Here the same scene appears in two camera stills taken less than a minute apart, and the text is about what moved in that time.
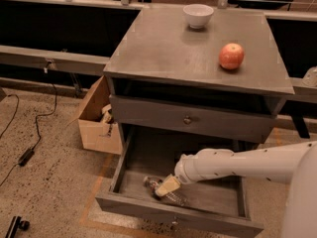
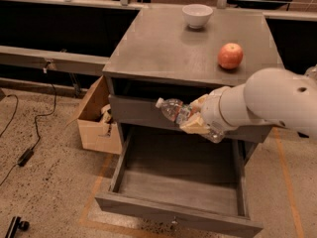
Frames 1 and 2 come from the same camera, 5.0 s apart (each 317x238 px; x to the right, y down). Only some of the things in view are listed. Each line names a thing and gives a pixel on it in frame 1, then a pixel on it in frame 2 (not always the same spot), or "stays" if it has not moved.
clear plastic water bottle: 174,196 -> 174,110
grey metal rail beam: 53,59 stays
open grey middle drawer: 224,203 stays
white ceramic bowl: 197,15 stays
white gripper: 183,171 -> 210,111
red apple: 231,56 stays
